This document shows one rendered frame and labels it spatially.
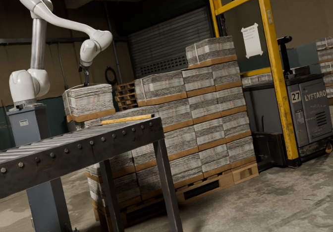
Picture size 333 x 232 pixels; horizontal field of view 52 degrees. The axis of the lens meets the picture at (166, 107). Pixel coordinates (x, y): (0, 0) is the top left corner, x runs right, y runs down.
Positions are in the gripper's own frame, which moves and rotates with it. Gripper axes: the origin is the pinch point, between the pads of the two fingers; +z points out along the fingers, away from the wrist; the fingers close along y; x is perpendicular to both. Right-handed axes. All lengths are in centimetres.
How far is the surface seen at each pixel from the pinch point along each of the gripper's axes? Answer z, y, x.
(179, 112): 1, 47, 66
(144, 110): -3, 41, 36
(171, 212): -46, 123, 6
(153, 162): 16, 77, 35
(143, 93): 10, 19, 48
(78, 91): -15.4, 20.3, -11.0
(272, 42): -36, 19, 161
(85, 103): -9.5, 27.5, -7.5
